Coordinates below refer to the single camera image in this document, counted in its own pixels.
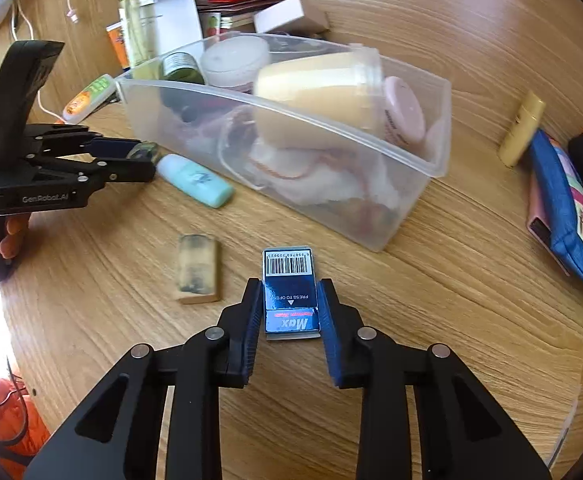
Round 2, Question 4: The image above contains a cream plastic jar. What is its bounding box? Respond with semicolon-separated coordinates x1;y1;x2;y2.
252;46;383;150

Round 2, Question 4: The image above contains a green spray bottle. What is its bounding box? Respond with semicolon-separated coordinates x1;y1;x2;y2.
118;0;148;69

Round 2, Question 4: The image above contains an orange printed blanket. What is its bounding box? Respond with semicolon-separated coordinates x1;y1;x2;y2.
0;367;50;480

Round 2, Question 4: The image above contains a dark green small object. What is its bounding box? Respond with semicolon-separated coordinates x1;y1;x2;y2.
126;142;162;161

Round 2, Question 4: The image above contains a blue zip pouch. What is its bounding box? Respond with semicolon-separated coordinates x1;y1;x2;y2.
528;129;583;301

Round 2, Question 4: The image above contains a teal small bottle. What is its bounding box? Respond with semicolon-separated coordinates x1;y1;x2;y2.
156;153;235;209

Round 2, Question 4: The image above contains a white paper bag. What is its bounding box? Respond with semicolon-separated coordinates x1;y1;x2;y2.
130;0;205;59

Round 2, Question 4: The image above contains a wooden desktop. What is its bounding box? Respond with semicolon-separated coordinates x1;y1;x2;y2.
0;0;583;480

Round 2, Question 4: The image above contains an orange small box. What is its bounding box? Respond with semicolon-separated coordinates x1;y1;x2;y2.
105;23;130;71

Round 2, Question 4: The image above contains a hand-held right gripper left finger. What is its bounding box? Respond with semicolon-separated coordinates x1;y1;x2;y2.
24;279;265;480

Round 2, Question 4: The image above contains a tan eraser block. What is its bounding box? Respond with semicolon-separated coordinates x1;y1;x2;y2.
174;233;223;305

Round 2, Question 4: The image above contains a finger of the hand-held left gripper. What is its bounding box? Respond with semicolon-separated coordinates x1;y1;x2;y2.
24;124;143;159
22;157;157;191

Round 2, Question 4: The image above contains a white drawstring pouch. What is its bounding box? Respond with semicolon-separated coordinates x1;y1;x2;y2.
219;125;405;213

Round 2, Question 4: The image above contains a green tin can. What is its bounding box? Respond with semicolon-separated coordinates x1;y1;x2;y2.
160;52;208;86

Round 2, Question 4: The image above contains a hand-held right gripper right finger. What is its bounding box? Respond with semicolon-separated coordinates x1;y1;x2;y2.
318;278;552;480

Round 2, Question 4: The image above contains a blue staples box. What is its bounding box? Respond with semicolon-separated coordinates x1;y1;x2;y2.
262;245;321;342

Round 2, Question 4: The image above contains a white box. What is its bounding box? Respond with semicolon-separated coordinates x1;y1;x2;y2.
254;0;305;36

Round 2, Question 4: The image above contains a green orange tube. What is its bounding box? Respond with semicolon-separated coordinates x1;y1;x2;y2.
62;73;118;124

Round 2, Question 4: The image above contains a clear plastic bin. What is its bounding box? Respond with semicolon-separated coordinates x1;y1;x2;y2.
116;32;452;254

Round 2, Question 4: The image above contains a person's left hand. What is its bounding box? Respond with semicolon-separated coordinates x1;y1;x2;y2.
0;214;31;260

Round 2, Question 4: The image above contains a white cable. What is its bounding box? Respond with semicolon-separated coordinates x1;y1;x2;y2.
9;0;68;123

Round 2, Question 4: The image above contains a clear jar with white lid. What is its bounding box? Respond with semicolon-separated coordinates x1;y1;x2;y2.
204;36;271;90

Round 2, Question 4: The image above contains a yellow tube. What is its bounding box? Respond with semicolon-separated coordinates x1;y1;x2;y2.
498;91;547;169

